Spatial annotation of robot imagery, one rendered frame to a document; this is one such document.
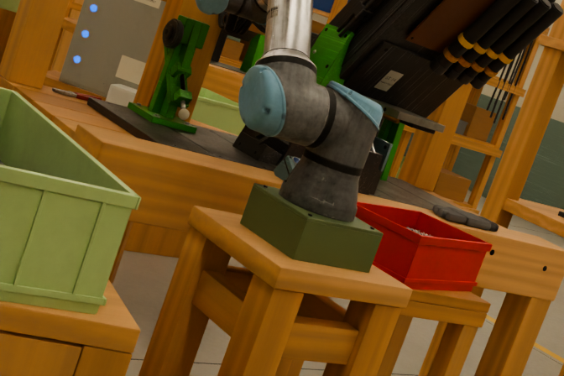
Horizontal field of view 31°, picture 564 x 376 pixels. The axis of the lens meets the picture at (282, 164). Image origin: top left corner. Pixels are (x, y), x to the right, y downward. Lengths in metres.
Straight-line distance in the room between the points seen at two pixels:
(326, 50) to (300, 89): 0.79
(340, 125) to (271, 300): 0.34
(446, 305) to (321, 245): 0.51
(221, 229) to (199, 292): 0.14
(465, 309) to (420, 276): 0.17
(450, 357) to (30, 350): 1.22
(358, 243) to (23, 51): 1.07
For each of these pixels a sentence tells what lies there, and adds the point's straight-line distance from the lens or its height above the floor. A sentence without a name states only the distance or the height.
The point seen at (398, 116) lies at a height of 1.12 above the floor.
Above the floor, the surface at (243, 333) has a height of 0.71.
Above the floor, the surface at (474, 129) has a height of 0.92.
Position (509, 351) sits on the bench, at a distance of 2.98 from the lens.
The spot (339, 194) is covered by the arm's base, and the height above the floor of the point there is 0.98.
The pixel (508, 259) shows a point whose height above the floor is 0.84.
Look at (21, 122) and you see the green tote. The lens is 1.80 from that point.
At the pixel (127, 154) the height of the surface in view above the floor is 0.89.
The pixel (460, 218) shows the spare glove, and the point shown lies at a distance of 2.67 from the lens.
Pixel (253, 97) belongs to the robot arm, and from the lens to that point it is 1.80.
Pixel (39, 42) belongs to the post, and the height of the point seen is 0.99.
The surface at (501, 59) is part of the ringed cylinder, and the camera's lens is 2.64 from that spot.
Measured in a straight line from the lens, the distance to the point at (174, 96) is 2.54.
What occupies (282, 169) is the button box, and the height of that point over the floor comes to 0.92.
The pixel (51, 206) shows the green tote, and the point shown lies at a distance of 1.30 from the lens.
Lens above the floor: 1.23
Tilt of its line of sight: 7 degrees down
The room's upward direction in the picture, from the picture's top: 20 degrees clockwise
